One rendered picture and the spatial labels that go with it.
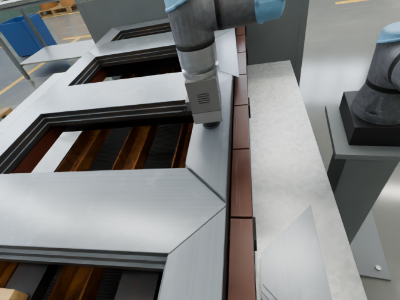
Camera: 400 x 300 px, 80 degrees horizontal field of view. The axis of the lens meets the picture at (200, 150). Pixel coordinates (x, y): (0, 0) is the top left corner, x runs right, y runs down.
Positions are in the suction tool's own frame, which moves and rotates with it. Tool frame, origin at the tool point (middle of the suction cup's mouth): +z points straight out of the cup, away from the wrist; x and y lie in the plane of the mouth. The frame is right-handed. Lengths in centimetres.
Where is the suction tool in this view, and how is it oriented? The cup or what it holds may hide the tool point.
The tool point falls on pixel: (212, 127)
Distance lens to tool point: 59.2
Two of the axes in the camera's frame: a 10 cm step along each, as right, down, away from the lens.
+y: -0.4, 7.1, -7.1
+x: 9.8, -1.0, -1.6
